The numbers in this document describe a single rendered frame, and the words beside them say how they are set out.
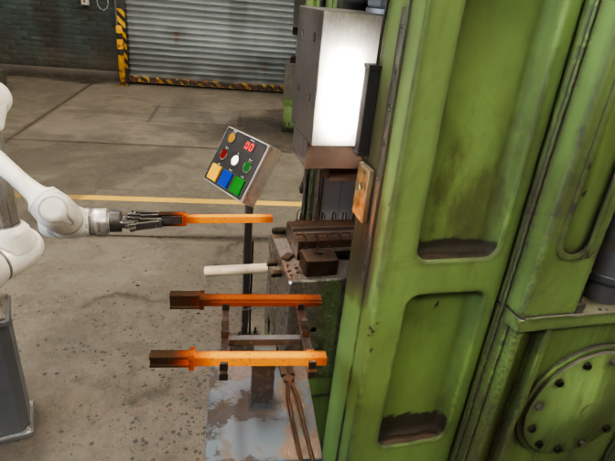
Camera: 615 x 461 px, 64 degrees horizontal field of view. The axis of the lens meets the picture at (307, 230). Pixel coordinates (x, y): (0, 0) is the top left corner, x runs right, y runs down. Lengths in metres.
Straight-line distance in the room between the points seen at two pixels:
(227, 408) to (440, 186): 0.87
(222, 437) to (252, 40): 8.73
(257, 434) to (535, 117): 1.13
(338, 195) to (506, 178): 0.75
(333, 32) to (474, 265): 0.82
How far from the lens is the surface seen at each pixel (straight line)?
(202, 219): 1.76
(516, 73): 1.50
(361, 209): 1.51
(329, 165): 1.70
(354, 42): 1.58
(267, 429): 1.43
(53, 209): 1.57
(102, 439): 2.47
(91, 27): 10.06
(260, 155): 2.17
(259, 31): 9.69
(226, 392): 1.52
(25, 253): 2.25
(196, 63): 9.78
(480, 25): 1.41
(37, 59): 10.42
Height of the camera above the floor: 1.81
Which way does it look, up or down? 26 degrees down
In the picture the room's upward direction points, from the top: 6 degrees clockwise
